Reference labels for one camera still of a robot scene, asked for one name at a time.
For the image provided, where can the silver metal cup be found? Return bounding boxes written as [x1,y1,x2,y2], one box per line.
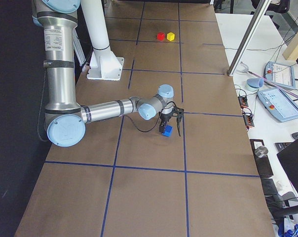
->
[254,146,268,158]

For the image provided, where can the aluminium frame post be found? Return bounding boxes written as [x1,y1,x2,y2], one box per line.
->
[227,0,271,76]

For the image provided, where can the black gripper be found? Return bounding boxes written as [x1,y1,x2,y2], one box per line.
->
[159,101,184,137]

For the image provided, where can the blue wooden block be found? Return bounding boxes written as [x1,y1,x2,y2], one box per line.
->
[162,125,173,137]

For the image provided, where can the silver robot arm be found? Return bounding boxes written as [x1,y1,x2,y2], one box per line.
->
[32,0,184,147]

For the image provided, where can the teach pendant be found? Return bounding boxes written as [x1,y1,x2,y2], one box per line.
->
[257,88,298,122]
[264,61,296,89]

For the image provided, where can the yellow wooden block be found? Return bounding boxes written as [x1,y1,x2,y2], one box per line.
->
[166,32,175,41]

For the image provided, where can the red wooden block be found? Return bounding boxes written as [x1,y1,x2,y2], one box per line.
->
[156,32,165,41]

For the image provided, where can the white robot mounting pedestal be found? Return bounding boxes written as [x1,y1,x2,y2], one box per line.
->
[80,0,124,81]

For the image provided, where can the near teach pendant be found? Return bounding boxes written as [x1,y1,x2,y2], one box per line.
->
[257,88,298,122]

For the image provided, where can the far teach pendant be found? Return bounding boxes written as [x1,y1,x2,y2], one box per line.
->
[264,61,296,89]

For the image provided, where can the orange black power strip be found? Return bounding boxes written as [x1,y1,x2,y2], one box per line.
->
[242,112,255,129]
[238,95,249,109]

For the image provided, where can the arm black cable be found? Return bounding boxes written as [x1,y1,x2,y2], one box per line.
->
[124,100,177,133]

